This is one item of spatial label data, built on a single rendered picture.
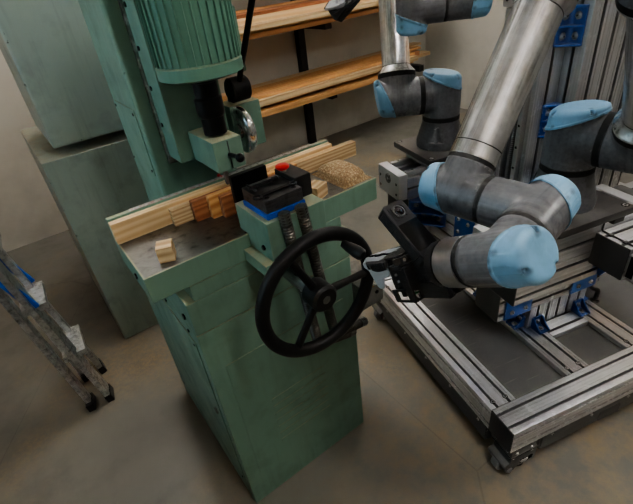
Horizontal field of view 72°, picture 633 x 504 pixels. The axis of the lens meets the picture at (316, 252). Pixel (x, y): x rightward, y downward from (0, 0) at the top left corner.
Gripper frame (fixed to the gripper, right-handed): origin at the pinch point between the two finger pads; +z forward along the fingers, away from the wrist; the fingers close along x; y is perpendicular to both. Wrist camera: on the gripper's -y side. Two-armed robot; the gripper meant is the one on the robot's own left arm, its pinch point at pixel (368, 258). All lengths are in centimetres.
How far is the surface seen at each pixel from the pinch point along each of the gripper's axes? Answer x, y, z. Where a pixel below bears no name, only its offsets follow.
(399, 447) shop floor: 16, 72, 52
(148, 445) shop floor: -50, 43, 102
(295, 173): -1.1, -20.6, 11.2
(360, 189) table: 18.9, -11.8, 20.5
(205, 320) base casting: -27.1, 0.5, 27.8
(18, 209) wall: -61, -83, 269
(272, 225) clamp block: -11.4, -12.9, 9.0
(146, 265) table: -33.5, -15.5, 23.8
